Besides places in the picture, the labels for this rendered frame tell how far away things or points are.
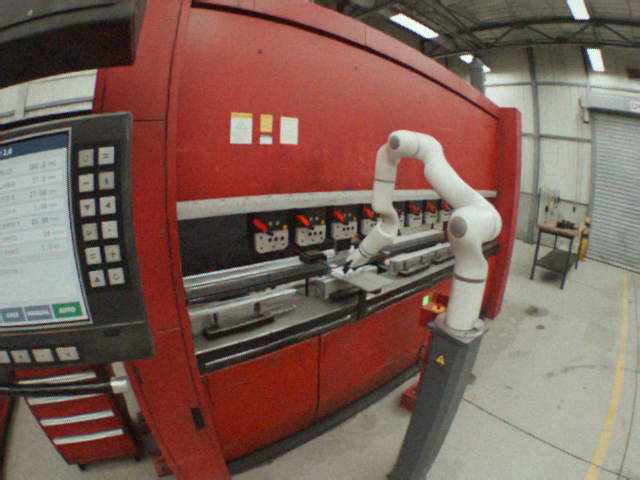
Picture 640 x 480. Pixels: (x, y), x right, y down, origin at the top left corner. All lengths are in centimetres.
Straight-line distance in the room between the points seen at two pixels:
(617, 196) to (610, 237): 99
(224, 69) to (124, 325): 95
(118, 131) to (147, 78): 48
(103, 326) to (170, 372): 60
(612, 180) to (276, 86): 777
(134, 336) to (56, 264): 16
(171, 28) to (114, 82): 22
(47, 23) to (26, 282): 38
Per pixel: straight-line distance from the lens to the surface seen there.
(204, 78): 115
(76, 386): 59
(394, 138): 111
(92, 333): 49
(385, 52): 176
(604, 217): 824
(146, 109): 87
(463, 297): 104
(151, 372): 104
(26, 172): 46
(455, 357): 110
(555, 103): 873
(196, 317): 123
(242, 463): 179
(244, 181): 116
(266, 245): 124
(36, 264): 47
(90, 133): 43
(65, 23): 54
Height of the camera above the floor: 152
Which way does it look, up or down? 14 degrees down
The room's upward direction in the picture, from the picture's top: 1 degrees clockwise
